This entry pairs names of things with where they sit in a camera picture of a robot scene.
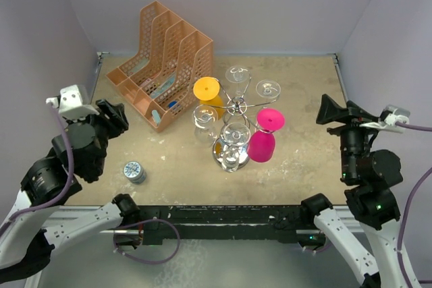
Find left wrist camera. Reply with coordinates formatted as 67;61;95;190
45;84;99;121

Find yellow plastic goblet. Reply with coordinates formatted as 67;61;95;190
193;76;224;119

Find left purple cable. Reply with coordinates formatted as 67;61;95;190
0;105;76;238

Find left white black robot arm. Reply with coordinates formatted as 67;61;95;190
1;99;140;283

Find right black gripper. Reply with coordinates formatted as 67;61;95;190
316;92;382;180

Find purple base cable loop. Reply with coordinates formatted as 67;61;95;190
113;217;180;264

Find clear champagne flute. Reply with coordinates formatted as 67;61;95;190
256;80;281;105

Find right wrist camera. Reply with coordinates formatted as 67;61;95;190
360;105;410;134

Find black base frame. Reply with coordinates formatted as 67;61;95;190
99;193;333;247

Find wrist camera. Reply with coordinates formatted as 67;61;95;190
45;84;99;121
360;105;410;134

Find clear round wine glass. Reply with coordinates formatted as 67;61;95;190
192;105;218;147

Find orange plastic file organizer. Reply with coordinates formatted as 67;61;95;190
106;1;213;132

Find small round tin can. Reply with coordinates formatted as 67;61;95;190
123;161;146;185

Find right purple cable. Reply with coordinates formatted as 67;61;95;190
396;122;432;288

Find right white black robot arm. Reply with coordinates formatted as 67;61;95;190
300;94;431;287

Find chrome wine glass rack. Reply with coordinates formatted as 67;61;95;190
213;73;271;168

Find pink plastic goblet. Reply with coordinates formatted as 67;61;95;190
247;108;285;163

